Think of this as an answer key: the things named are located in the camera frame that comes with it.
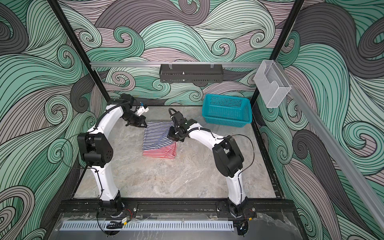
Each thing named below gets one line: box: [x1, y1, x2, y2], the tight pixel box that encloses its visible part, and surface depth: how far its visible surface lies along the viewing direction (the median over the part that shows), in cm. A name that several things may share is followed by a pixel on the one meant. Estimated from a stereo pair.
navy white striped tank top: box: [142, 121, 175, 150], surface depth 93 cm
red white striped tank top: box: [142, 141, 177, 160], surface depth 92 cm
